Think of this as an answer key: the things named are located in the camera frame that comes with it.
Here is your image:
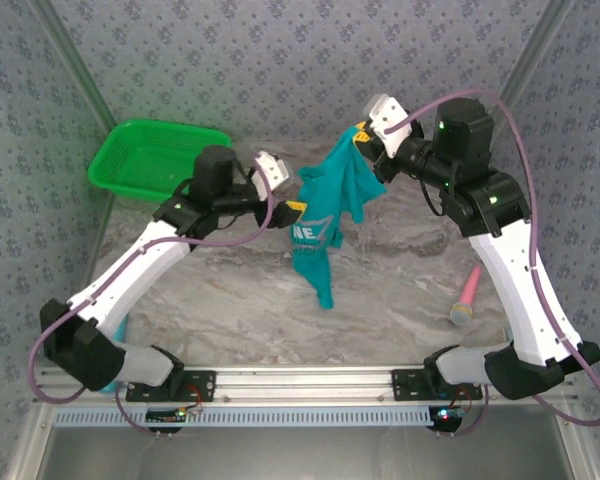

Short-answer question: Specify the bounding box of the green plastic basket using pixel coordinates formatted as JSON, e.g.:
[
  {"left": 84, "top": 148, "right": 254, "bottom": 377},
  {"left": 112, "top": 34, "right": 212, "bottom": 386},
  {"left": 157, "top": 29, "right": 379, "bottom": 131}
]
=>
[{"left": 87, "top": 117, "right": 232, "bottom": 203}]

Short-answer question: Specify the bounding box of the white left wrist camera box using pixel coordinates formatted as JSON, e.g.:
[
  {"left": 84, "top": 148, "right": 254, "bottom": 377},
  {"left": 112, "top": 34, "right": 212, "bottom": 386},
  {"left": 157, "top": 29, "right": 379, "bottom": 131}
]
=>
[{"left": 252, "top": 150, "right": 292, "bottom": 195}]

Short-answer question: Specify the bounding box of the aluminium mounting rail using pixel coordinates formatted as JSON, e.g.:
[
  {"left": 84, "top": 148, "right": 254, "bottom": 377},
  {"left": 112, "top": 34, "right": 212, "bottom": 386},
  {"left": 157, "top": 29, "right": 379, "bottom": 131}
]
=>
[{"left": 32, "top": 366, "right": 579, "bottom": 406}]

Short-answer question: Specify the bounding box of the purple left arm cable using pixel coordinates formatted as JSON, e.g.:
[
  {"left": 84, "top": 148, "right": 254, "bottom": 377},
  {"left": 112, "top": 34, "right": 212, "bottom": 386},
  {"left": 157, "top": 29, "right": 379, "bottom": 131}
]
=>
[{"left": 28, "top": 155, "right": 276, "bottom": 439}]

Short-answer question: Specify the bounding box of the aluminium table side rail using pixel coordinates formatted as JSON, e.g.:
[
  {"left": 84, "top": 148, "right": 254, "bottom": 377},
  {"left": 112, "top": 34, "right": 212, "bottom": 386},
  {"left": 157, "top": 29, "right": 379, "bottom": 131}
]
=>
[{"left": 77, "top": 194, "right": 117, "bottom": 306}]

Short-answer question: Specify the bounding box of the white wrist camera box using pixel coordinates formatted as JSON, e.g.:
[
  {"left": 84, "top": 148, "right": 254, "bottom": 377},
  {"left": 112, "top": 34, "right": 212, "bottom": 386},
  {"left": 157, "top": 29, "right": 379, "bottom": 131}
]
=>
[
  {"left": 252, "top": 150, "right": 292, "bottom": 195},
  {"left": 361, "top": 93, "right": 414, "bottom": 160}
]

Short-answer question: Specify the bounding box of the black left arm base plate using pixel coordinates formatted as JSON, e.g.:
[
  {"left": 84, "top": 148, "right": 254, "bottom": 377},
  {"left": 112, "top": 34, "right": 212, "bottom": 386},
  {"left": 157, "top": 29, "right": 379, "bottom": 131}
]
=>
[{"left": 125, "top": 368, "right": 217, "bottom": 404}]

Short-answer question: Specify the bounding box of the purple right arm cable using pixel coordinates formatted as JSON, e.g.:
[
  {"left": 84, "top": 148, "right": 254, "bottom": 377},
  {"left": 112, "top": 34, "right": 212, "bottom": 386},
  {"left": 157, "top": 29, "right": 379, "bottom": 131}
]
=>
[{"left": 387, "top": 88, "right": 600, "bottom": 437}]

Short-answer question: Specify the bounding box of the grey metal shelf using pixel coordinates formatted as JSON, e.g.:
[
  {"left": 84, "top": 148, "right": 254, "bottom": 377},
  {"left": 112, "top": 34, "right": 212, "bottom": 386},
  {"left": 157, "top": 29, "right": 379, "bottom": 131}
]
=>
[{"left": 4, "top": 404, "right": 600, "bottom": 480}]

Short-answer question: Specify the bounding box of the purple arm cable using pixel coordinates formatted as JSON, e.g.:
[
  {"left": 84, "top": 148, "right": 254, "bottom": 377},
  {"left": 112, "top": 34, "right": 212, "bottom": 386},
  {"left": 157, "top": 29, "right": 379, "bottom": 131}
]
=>
[
  {"left": 387, "top": 88, "right": 600, "bottom": 437},
  {"left": 28, "top": 155, "right": 276, "bottom": 439}
]

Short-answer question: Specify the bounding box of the pink toy microphone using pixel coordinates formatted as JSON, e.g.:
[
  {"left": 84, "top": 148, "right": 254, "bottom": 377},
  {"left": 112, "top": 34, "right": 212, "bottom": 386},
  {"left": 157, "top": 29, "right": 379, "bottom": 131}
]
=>
[{"left": 448, "top": 264, "right": 483, "bottom": 327}]

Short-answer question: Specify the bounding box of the slotted cable duct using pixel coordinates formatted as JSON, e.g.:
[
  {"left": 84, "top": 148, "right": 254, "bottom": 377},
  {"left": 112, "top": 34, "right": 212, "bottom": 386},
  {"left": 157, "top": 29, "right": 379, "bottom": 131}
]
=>
[{"left": 52, "top": 405, "right": 439, "bottom": 429}]

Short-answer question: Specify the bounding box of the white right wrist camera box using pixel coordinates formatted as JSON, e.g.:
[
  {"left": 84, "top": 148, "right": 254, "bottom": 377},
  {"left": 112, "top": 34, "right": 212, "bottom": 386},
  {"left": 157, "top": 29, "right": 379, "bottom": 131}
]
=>
[{"left": 361, "top": 93, "right": 414, "bottom": 160}]

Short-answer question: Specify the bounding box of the aluminium frame post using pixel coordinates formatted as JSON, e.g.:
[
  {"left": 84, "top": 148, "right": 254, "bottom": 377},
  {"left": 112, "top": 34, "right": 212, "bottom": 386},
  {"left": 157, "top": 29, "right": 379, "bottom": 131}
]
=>
[
  {"left": 497, "top": 0, "right": 579, "bottom": 109},
  {"left": 27, "top": 0, "right": 119, "bottom": 132}
]

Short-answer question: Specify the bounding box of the teal t-shirt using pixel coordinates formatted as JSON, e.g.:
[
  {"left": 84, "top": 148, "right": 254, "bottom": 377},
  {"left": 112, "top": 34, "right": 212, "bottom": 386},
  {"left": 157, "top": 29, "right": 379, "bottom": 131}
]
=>
[{"left": 289, "top": 125, "right": 389, "bottom": 311}]

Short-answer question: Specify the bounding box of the light blue tube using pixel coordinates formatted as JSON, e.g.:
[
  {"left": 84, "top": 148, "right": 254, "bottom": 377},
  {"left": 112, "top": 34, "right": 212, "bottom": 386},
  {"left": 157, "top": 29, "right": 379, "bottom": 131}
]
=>
[{"left": 98, "top": 317, "right": 129, "bottom": 396}]

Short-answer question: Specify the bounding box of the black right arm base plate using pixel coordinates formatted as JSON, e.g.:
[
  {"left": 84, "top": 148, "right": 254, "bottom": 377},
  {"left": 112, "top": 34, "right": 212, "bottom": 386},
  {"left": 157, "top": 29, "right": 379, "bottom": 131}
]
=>
[{"left": 390, "top": 368, "right": 484, "bottom": 403}]

